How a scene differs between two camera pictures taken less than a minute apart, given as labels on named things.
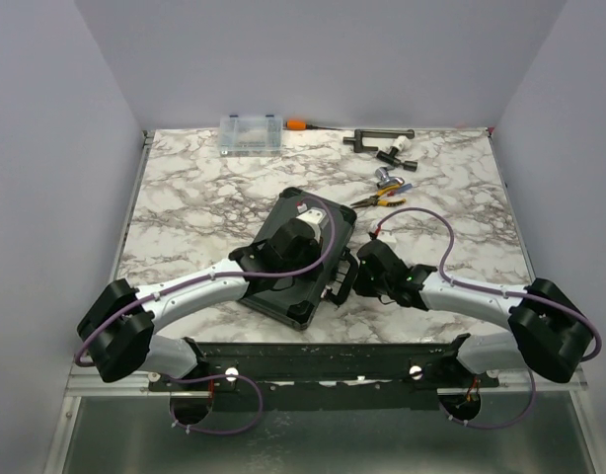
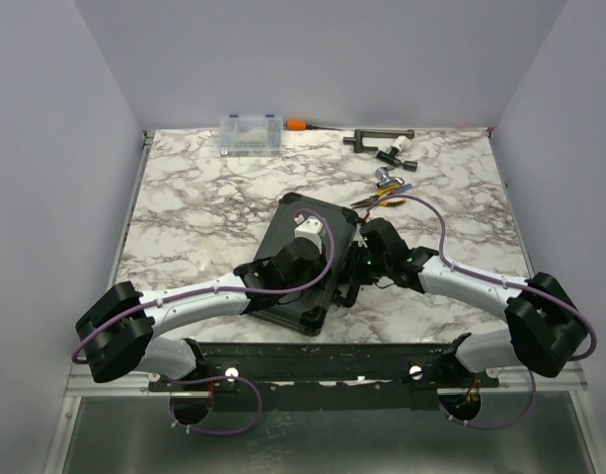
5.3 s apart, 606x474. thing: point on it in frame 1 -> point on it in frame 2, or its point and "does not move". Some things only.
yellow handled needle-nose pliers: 377,200 does not move
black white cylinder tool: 397,145 does not move
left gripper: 316,250 -> 322,265
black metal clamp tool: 360,134 does not move
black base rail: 358,376 does not move
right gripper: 360,284 -> 352,271
